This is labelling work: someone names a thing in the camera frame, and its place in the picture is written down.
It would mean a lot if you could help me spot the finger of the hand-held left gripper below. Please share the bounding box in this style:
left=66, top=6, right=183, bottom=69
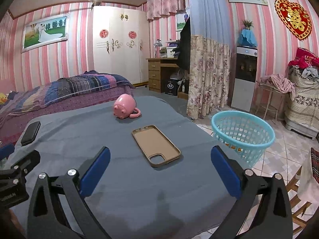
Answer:
left=10, top=150, right=41, bottom=178
left=0, top=143, right=15, bottom=160

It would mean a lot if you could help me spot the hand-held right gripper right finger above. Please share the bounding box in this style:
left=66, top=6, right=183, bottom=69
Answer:
left=211, top=146, right=293, bottom=239

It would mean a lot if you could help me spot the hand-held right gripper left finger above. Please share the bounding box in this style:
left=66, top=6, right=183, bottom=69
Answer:
left=27, top=146, right=111, bottom=239

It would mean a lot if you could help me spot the light blue plastic basket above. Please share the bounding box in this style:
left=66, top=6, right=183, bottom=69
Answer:
left=211, top=111, right=276, bottom=168

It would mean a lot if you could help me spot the black smartphone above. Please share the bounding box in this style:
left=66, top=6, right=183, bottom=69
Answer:
left=20, top=121, right=41, bottom=146

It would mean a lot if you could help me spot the grey-blue tablecloth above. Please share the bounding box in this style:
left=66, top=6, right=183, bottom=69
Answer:
left=5, top=95, right=252, bottom=239

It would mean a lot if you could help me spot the tan phone case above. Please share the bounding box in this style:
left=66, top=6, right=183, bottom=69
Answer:
left=132, top=125, right=181, bottom=168

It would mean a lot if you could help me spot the pink padded headboard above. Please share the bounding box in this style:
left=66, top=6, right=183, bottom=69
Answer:
left=0, top=79, right=17, bottom=94

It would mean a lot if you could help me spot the bed with purple dotted cover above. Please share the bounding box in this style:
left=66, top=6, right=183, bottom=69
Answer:
left=0, top=70, right=136, bottom=145

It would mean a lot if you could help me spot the pink pig mug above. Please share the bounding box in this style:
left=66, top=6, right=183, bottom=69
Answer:
left=113, top=93, right=142, bottom=119

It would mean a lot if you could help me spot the wooden stool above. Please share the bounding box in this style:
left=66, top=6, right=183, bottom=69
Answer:
left=285, top=166, right=314, bottom=227

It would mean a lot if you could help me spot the water dispenser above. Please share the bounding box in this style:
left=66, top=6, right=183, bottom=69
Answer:
left=230, top=46, right=258, bottom=112

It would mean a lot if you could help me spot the metal rack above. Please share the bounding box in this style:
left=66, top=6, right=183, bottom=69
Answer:
left=254, top=81, right=287, bottom=125

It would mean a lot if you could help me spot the plaid cloth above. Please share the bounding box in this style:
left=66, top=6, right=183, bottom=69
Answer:
left=298, top=147, right=319, bottom=200

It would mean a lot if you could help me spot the striped patchwork quilt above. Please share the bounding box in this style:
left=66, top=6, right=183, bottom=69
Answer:
left=0, top=70, right=135, bottom=115

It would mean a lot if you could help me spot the blue and floral curtain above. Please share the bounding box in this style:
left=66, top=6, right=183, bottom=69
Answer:
left=186, top=0, right=232, bottom=120

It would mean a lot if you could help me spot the black box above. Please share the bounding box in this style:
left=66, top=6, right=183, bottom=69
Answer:
left=161, top=78, right=178, bottom=96

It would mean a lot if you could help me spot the pink garment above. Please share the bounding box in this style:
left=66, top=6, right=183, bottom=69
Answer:
left=260, top=73, right=296, bottom=100

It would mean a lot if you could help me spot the floral covered cabinet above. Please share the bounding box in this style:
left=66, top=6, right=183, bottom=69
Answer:
left=284, top=66, right=319, bottom=140

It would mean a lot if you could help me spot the white round appliance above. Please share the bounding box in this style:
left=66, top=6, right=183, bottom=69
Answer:
left=169, top=70, right=186, bottom=80

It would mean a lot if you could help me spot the white wardrobe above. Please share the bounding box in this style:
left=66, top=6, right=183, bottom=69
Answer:
left=92, top=6, right=150, bottom=85

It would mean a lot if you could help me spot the wooden desk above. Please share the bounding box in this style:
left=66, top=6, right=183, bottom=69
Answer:
left=146, top=57, right=190, bottom=99

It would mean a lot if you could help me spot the framed wedding photo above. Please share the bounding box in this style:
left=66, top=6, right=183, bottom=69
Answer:
left=21, top=13, right=70, bottom=53

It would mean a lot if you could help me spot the white box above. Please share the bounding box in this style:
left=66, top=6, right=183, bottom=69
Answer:
left=159, top=47, right=178, bottom=58

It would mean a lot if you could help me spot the black hanging coat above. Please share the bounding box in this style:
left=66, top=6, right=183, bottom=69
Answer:
left=177, top=15, right=192, bottom=70

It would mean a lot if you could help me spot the blue cloth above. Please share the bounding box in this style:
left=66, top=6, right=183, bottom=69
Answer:
left=237, top=29, right=258, bottom=47

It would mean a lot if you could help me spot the red clothes pile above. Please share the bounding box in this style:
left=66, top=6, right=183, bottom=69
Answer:
left=288, top=47, right=319, bottom=77

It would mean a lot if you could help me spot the desk lamp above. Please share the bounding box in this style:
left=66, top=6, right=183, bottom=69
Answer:
left=153, top=39, right=162, bottom=58

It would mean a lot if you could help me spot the small framed portrait photo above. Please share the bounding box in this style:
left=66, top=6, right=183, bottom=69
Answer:
left=176, top=12, right=191, bottom=32

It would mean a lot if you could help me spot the pink valance curtain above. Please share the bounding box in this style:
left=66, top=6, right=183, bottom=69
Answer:
left=146, top=0, right=188, bottom=20

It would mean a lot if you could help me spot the red heart wall decoration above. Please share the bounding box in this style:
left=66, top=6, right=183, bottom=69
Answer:
left=274, top=0, right=312, bottom=41

